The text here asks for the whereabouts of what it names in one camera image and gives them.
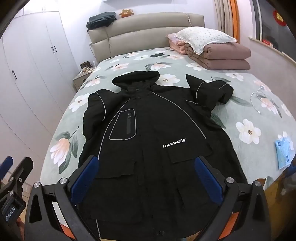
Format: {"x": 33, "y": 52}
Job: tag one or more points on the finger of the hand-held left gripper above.
{"x": 21, "y": 172}
{"x": 6, "y": 163}

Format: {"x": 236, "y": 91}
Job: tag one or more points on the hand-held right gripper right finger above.
{"x": 208, "y": 180}

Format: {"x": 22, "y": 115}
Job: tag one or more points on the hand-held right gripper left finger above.
{"x": 84, "y": 177}

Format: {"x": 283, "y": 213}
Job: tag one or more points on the black hooded jacket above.
{"x": 150, "y": 120}

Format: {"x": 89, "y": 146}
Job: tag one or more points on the dark folded clothes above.
{"x": 100, "y": 20}

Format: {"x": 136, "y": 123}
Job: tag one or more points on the blue packet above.
{"x": 283, "y": 153}

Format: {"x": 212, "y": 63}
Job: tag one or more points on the floral bed sheet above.
{"x": 231, "y": 97}

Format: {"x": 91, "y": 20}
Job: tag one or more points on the white wardrobe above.
{"x": 27, "y": 69}

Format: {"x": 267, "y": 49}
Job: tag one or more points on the grey nightstand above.
{"x": 79, "y": 81}

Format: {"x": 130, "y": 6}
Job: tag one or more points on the black phone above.
{"x": 157, "y": 55}

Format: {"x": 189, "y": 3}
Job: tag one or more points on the white dotted pillow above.
{"x": 205, "y": 37}

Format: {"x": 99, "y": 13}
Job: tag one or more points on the pink folded blanket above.
{"x": 173, "y": 40}

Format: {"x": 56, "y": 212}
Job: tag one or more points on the small red box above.
{"x": 266, "y": 42}

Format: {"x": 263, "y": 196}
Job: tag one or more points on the beige padded headboard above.
{"x": 138, "y": 34}

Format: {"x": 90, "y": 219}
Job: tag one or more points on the beige curtain with orange edge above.
{"x": 227, "y": 18}

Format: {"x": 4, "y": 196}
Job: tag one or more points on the window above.
{"x": 272, "y": 30}

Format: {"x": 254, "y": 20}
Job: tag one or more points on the orange stuffed toy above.
{"x": 126, "y": 13}

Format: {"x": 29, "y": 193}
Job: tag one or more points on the red window decoration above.
{"x": 279, "y": 18}

